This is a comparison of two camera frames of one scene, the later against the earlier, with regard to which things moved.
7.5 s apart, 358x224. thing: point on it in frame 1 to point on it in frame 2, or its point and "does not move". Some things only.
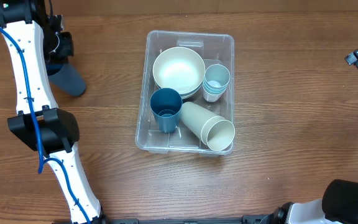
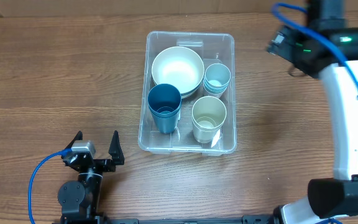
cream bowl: x=192 y=94 to x=186 y=88
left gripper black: x=53 y=66 to x=96 y=162
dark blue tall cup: x=166 y=104 does not move
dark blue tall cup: x=64 y=77 to x=164 y=102
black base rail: x=256 y=219 does not move
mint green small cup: x=214 y=93 does not move
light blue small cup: x=215 y=89 does not move
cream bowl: x=180 y=68 does not move
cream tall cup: x=217 y=133 to x=208 y=116
